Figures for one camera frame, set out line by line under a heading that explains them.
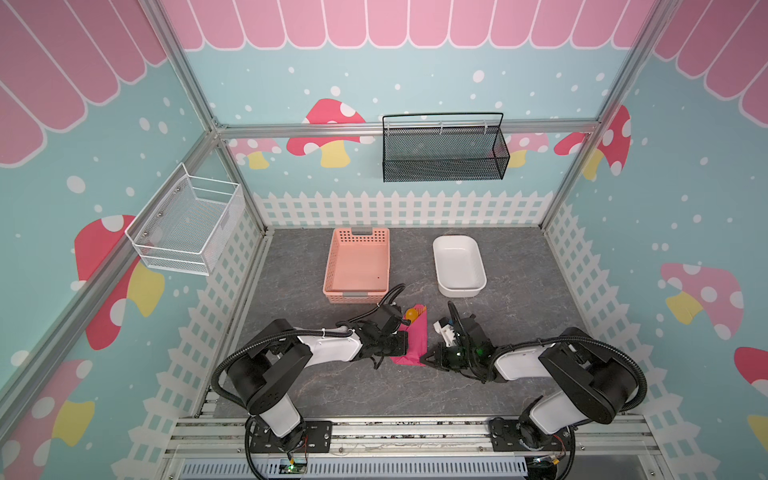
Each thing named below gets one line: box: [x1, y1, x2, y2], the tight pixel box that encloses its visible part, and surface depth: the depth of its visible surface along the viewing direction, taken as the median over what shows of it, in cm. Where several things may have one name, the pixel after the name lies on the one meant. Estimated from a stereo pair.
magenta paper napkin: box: [390, 304, 428, 366], surface depth 91 cm
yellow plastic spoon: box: [405, 308, 419, 323], surface depth 97 cm
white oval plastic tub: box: [432, 235, 487, 298], surface depth 111 cm
